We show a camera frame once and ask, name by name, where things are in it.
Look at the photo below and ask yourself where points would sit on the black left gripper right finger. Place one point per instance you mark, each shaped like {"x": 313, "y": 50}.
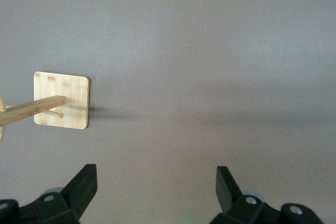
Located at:
{"x": 249, "y": 211}

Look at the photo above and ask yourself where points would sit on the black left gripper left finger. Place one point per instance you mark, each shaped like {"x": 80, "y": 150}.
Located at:
{"x": 52, "y": 208}

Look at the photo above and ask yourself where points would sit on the wooden cup stand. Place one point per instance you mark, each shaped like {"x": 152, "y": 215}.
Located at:
{"x": 71, "y": 90}

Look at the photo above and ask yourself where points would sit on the brown table cover sheet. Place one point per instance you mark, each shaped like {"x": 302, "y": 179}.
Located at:
{"x": 197, "y": 77}

